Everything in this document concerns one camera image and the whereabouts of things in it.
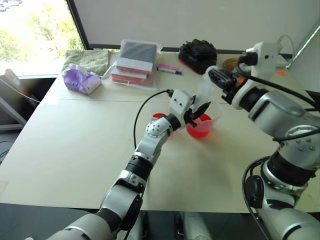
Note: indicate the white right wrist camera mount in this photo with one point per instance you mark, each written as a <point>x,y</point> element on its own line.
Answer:
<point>262,60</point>

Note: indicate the black crumpled plastic bag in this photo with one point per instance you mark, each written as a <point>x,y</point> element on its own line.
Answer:
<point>197,55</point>

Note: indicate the grey and white box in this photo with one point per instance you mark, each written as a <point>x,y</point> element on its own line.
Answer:
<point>136,53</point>

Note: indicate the translucent plastic syringe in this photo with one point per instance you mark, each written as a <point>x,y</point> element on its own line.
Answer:
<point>205,91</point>

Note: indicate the grey metal stand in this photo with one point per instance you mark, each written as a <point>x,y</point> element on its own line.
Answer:
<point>12,117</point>

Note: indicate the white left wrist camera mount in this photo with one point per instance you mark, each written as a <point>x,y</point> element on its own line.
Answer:
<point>178,102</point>

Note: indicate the red and white box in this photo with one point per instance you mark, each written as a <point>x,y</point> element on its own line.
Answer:
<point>130,76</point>

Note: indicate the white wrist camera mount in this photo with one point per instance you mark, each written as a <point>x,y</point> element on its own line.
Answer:
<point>262,60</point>
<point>178,102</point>

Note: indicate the pink marker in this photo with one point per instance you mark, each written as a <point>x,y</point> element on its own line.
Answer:
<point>168,66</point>

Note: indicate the white marker blue cap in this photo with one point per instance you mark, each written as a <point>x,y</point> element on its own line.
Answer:
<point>172,71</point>

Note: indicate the orange sticker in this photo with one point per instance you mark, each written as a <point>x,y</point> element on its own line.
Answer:
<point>281,73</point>

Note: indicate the black window frame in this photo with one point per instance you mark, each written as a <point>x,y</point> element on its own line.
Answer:
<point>77,25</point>

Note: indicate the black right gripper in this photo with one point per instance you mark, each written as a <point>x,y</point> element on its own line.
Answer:
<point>230,87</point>

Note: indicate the purple tissue pack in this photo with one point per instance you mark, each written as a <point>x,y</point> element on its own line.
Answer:
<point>80,81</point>

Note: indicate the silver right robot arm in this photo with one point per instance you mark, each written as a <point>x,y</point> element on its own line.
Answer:
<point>275,107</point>

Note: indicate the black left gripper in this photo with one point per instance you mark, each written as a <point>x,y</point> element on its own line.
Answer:
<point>188,117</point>

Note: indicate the green folded towel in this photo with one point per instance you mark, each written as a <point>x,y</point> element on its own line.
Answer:
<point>87,60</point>

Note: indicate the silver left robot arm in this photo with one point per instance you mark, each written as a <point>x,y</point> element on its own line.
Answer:
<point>150,147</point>

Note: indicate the silver metal strip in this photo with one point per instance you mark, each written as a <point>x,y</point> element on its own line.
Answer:
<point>303,43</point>

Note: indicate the clear cup little red liquid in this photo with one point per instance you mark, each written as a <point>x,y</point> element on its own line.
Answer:
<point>158,115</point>

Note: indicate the clear cup much red liquid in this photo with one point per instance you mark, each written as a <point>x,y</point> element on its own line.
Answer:
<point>200,130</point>

